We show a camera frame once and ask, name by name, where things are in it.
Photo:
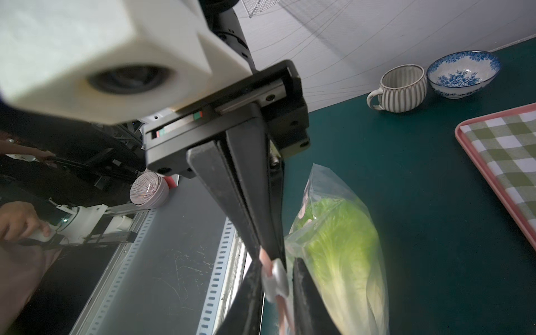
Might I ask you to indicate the white wire wall basket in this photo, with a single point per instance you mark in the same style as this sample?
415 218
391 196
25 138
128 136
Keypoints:
255 7

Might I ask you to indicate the blue floral bowl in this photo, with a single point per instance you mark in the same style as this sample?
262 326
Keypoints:
461 74

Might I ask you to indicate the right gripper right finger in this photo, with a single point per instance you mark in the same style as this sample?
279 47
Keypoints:
311 316

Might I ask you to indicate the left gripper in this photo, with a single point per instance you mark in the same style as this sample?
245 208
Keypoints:
267 105

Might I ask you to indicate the white teleoperation handle device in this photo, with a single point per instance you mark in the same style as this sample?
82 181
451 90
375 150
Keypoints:
73 226

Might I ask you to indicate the green checkered cloth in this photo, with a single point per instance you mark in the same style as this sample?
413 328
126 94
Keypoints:
506 155

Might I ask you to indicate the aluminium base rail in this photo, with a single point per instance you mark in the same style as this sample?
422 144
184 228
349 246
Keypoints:
153 287

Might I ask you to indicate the white vented strip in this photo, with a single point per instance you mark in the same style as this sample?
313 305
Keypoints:
209 318

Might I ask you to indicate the operator bare hand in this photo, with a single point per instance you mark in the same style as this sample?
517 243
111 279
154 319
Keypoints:
19 220

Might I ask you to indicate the grey striped mug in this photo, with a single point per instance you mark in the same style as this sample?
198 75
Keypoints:
401 90

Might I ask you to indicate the pink tray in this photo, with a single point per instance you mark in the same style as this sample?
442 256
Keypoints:
490 184

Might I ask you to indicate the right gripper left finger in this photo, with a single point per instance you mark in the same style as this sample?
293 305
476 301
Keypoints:
245 313

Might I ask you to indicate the pink ribbed round object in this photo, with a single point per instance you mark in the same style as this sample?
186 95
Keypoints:
149 191

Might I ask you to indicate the pink-dotted zipper bag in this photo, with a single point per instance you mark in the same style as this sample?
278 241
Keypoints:
331 251

